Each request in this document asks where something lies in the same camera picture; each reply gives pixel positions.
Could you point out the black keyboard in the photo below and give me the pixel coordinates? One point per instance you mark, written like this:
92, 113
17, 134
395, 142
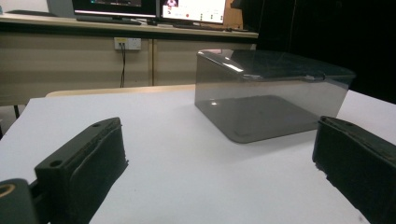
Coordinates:
109, 20

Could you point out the black curtain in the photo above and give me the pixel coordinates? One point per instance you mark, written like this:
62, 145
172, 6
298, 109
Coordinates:
342, 31

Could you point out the brown cardboard box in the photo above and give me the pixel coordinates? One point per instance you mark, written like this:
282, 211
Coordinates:
233, 15

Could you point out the white foam board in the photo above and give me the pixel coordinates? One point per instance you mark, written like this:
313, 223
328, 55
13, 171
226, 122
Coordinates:
186, 174

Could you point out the transparent grey lidded storage box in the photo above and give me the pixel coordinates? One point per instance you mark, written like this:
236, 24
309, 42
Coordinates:
264, 102

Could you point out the dark computer monitor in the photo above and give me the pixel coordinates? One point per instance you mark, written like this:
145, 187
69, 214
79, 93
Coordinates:
115, 6

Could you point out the white wall socket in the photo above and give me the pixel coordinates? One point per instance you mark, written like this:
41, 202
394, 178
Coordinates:
132, 43

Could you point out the wooden table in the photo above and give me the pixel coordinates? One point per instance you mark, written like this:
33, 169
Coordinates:
124, 90

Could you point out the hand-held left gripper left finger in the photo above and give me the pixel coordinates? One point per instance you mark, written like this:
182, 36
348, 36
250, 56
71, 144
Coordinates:
84, 168

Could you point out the bright computer monitor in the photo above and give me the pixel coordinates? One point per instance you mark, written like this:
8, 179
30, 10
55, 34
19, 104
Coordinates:
193, 11

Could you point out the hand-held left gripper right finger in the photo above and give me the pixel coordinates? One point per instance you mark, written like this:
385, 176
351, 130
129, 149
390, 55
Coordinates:
361, 168

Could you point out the long beige desk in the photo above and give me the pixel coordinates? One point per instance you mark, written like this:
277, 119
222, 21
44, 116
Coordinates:
62, 68

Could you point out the grey computer case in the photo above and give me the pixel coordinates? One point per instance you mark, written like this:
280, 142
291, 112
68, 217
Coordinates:
60, 7

